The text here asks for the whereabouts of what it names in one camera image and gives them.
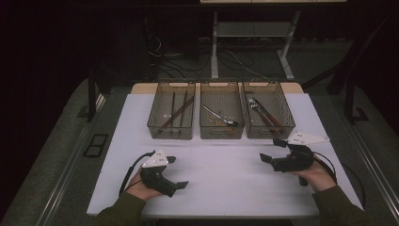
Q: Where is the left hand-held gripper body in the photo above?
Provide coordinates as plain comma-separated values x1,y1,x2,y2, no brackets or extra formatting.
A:
139,148,178,198

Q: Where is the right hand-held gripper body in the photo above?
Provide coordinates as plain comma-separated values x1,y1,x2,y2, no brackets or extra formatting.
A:
271,131,331,187

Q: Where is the wooden handled fork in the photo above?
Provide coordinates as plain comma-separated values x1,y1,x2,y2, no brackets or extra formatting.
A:
248,98,280,135

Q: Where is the wooden handled knife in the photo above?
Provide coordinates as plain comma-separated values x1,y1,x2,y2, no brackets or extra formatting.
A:
254,99,285,130

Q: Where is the smoky transparent plastic bin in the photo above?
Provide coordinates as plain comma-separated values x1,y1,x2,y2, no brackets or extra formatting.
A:
241,80,296,139
199,80,246,140
146,80,197,140

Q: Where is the black chopstick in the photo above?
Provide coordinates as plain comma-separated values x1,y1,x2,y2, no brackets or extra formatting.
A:
170,91,176,137
179,89,188,126

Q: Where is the metal spoon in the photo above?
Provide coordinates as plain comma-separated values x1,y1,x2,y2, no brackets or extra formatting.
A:
200,104,240,127

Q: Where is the person's left hand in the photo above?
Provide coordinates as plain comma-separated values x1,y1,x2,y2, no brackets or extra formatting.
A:
125,170,163,202

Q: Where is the person's right hand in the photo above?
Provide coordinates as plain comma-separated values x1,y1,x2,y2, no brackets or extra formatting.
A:
288,162,338,193

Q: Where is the black metal stand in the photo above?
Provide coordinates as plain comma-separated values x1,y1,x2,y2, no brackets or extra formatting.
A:
86,69,108,123
300,12,371,125

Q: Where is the white metal desk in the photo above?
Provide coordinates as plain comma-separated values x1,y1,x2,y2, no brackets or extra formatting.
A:
199,0,347,82

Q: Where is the left hand-held gripper cable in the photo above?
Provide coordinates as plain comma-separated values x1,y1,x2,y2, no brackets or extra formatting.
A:
119,151,156,197

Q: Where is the hand-held gripper cable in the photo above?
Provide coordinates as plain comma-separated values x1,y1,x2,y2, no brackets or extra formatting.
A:
119,151,156,197
313,151,339,186

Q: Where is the right hand-held gripper cable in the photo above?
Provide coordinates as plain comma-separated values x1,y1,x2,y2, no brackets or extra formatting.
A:
313,151,339,186

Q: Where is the thin black cable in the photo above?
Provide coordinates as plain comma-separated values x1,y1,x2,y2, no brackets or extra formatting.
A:
342,162,367,209

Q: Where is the metal floor rail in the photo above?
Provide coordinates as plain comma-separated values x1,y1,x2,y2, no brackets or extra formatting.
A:
39,93,107,226
332,93,399,218

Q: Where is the white floor cable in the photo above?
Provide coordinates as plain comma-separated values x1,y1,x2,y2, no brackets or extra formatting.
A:
225,50,262,79

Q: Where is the black floor cable bundle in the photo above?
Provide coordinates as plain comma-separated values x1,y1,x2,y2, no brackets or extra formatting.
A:
146,36,220,81

